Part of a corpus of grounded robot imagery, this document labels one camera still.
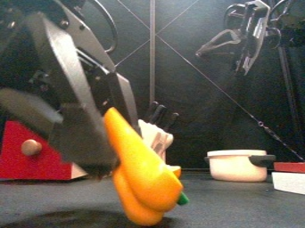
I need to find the yellow bell pepper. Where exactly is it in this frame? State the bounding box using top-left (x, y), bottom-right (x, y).
top-left (102, 106), bottom-right (192, 227)

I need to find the white toy knife block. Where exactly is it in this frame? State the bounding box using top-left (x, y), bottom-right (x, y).
top-left (137, 118), bottom-right (176, 167)

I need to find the red white wooden drawer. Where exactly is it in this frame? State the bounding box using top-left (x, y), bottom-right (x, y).
top-left (0, 119), bottom-right (90, 182)

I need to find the orange toy food piece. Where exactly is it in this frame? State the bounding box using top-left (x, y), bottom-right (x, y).
top-left (166, 165), bottom-right (184, 180)

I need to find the red and white box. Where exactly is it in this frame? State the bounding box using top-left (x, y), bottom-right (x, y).
top-left (271, 161), bottom-right (305, 196)

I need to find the black toy knife handle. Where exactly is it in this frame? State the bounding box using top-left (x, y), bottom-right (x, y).
top-left (153, 104), bottom-right (169, 125)
top-left (146, 101), bottom-right (160, 122)
top-left (165, 111), bottom-right (181, 133)

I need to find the diagonal bracing wire with turnbuckle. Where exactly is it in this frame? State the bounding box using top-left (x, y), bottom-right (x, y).
top-left (156, 35), bottom-right (305, 163)

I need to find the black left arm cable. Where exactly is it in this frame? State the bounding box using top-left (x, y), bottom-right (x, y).
top-left (88, 0), bottom-right (120, 55)

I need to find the thin diagonal bracing wire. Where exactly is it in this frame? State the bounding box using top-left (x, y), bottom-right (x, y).
top-left (114, 0), bottom-right (201, 67)

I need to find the grey metal frame pole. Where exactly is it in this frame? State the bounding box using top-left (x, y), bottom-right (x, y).
top-left (149, 0), bottom-right (158, 105)

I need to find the white pot with black handle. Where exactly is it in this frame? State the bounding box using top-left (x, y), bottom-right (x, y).
top-left (204, 149), bottom-right (278, 183)

